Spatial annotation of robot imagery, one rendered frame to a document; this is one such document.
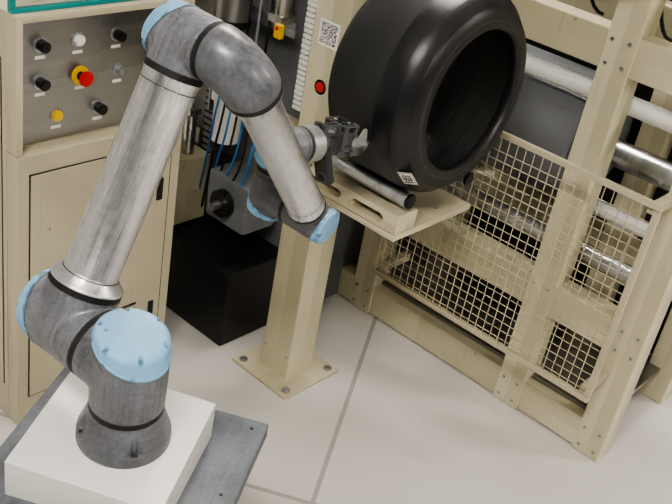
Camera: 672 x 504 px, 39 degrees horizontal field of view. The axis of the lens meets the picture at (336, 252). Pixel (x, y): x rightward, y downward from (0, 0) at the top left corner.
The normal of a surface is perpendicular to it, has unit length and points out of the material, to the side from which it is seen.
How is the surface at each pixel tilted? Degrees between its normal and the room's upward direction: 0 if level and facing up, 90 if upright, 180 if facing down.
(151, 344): 9
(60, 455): 5
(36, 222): 90
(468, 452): 0
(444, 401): 0
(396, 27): 50
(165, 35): 69
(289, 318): 90
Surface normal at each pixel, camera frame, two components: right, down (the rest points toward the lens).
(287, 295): -0.67, 0.27
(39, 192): 0.73, 0.44
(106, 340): 0.29, -0.76
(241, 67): 0.28, 0.17
